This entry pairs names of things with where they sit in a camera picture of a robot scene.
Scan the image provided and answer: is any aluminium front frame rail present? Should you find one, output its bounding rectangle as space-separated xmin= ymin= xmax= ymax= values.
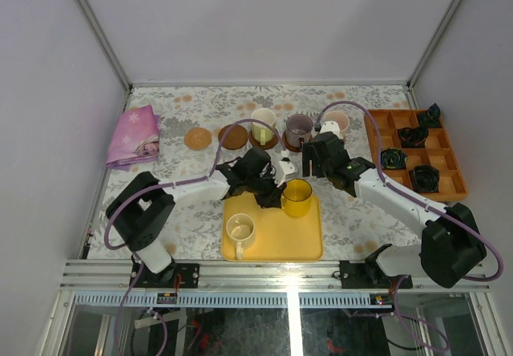
xmin=59 ymin=258 xmax=492 ymax=293

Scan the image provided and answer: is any brown wooden coaster right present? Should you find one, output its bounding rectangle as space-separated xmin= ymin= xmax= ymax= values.
xmin=282 ymin=131 xmax=312 ymax=152

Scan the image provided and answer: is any yellow plastic tray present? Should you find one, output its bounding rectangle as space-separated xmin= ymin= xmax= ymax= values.
xmin=223 ymin=192 xmax=324 ymax=262

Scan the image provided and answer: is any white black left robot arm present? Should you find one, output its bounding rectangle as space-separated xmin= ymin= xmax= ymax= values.
xmin=106 ymin=148 xmax=297 ymax=288

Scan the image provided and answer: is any brown wooden coaster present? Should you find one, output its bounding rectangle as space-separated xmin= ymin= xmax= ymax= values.
xmin=221 ymin=125 xmax=248 ymax=150
xmin=282 ymin=131 xmax=312 ymax=152
xmin=248 ymin=132 xmax=279 ymax=150

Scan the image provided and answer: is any orange wooden divided organizer box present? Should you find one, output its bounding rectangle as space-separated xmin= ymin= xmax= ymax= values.
xmin=364 ymin=109 xmax=468 ymax=202

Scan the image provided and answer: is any yellow glass mug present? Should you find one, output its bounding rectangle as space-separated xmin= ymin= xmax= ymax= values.
xmin=282 ymin=179 xmax=313 ymax=218

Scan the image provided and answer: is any brown wooden coaster middle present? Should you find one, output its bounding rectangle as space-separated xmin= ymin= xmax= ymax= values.
xmin=248 ymin=132 xmax=279 ymax=150

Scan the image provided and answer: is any rolled dark speckled tie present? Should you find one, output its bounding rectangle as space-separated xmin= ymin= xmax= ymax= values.
xmin=409 ymin=165 xmax=440 ymax=193

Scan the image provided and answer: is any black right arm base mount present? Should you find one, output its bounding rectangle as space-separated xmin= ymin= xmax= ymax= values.
xmin=339 ymin=261 xmax=400 ymax=289

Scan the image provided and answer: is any rolled tie with yellow pattern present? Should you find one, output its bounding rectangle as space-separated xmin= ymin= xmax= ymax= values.
xmin=380 ymin=148 xmax=408 ymax=170

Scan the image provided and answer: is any woven rattan coaster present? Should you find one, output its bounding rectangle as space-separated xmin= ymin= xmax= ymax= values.
xmin=184 ymin=127 xmax=212 ymax=151

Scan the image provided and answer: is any rolled dark green tie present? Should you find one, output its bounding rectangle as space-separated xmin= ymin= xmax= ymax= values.
xmin=417 ymin=103 xmax=442 ymax=128

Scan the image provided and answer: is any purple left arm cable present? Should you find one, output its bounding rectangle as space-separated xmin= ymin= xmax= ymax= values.
xmin=103 ymin=119 xmax=289 ymax=356

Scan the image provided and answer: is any floral patterned tablecloth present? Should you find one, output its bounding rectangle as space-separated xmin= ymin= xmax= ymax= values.
xmin=87 ymin=85 xmax=418 ymax=260

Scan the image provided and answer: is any pink folded cloth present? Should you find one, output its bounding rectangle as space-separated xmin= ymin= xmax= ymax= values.
xmin=106 ymin=105 xmax=160 ymax=170

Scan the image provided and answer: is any pink ceramic mug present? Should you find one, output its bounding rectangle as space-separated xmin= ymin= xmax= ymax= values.
xmin=324 ymin=111 xmax=350 ymax=140

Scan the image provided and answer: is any cream ceramic mug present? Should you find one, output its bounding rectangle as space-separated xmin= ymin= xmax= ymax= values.
xmin=225 ymin=213 xmax=256 ymax=261

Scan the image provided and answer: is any purple mug black handle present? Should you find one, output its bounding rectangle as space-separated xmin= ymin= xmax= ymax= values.
xmin=285 ymin=114 xmax=313 ymax=134

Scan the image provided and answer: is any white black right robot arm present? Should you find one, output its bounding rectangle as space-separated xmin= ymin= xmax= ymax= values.
xmin=302 ymin=132 xmax=487 ymax=289

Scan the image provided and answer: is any brown wooden coaster left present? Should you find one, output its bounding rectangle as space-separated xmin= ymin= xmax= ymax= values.
xmin=221 ymin=125 xmax=248 ymax=150

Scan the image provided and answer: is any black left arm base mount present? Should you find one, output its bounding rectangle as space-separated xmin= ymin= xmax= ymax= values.
xmin=135 ymin=259 xmax=200 ymax=289

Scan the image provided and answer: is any rolled tie with orange pattern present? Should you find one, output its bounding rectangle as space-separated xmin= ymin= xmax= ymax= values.
xmin=398 ymin=126 xmax=429 ymax=148

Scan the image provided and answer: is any white mug green handle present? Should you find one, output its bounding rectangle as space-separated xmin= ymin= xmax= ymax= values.
xmin=251 ymin=108 xmax=277 ymax=146

